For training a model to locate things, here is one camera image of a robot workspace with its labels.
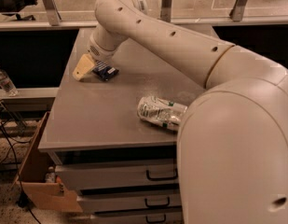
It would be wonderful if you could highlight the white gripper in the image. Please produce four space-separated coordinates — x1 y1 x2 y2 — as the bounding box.
73 26 128 81

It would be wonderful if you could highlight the dark blue rxbar wrapper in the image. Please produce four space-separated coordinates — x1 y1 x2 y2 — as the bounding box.
93 61 119 81

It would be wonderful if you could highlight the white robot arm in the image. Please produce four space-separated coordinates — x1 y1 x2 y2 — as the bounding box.
90 0 288 224

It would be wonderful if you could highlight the silver green 7up can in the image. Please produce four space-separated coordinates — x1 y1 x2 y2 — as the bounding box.
137 96 187 131

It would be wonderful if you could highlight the clear plastic water bottle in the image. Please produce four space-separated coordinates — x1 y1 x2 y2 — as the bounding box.
0 69 18 96

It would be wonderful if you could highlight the grey drawer cabinet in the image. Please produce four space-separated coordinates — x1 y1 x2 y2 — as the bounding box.
37 23 219 224

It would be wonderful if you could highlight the top grey drawer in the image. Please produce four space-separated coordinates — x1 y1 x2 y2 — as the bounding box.
56 159 178 190

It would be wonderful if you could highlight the grey drawer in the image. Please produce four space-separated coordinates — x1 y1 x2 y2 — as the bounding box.
90 206 183 224
56 159 178 190
76 189 181 213

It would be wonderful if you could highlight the small bottle in box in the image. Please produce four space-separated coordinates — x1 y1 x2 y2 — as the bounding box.
45 166 56 183

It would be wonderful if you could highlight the brown cardboard box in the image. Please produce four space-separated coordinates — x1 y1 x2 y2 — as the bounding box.
15 112 82 213

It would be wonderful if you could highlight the middle grey drawer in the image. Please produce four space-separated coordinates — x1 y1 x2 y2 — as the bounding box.
76 189 181 213

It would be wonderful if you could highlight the bottom grey drawer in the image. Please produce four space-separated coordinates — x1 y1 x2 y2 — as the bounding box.
90 206 183 224

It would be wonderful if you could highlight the metal window railing frame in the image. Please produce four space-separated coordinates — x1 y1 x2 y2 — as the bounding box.
0 0 288 30

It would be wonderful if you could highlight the black floor cable left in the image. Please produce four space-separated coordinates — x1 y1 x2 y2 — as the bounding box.
0 100 43 224

